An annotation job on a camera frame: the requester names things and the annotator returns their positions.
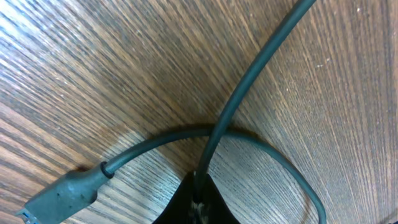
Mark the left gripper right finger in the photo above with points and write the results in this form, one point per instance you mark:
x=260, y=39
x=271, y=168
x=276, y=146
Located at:
x=212, y=209

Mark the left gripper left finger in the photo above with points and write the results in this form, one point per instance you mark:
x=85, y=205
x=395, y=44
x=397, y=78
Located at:
x=179, y=206

